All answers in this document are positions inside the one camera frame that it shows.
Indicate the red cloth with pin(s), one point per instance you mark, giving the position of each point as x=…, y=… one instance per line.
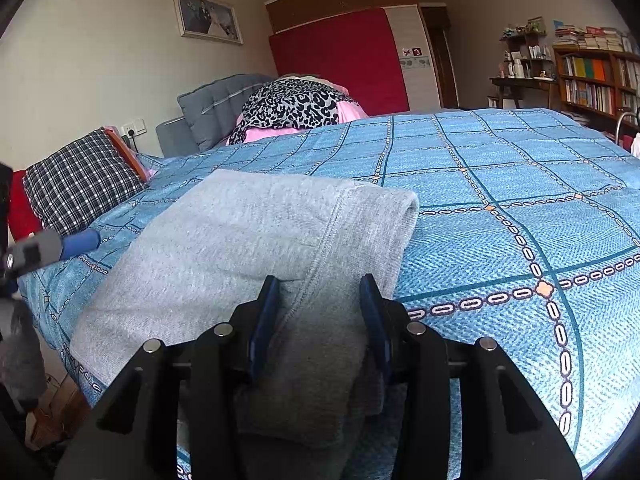
x=22, y=210

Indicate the white wall socket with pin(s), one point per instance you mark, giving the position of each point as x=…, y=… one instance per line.
x=134, y=127

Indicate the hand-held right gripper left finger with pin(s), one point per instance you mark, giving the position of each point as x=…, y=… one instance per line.
x=263, y=320

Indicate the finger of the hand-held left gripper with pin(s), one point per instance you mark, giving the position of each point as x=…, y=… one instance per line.
x=75, y=245

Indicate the stack of books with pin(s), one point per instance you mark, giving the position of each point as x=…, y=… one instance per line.
x=595, y=37

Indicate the pale pink cloth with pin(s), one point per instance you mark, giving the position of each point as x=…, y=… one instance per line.
x=636, y=146

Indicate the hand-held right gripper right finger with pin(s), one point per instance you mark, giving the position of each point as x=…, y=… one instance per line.
x=372, y=320

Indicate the pink blanket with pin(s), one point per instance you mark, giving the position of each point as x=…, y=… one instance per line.
x=350, y=110

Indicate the wooden shelf desk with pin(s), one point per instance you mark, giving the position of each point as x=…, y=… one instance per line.
x=522, y=80

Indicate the cardboard box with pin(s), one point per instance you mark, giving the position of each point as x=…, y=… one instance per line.
x=57, y=410

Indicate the wooden bookshelf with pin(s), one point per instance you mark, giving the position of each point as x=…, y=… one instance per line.
x=590, y=82

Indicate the framed wall picture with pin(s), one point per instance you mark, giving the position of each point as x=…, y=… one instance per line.
x=207, y=15

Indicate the dark plaid pillow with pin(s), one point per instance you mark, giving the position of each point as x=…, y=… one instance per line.
x=85, y=180

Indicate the grey padded headboard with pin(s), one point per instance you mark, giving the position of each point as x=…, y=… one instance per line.
x=210, y=100

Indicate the grey pants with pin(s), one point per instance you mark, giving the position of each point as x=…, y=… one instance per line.
x=225, y=240

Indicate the leopard print cloth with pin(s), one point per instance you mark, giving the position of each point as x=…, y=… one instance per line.
x=290, y=105

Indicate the door sticker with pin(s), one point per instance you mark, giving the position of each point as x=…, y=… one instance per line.
x=415, y=57

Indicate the blue checked bedspread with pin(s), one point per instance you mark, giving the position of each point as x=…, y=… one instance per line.
x=500, y=210

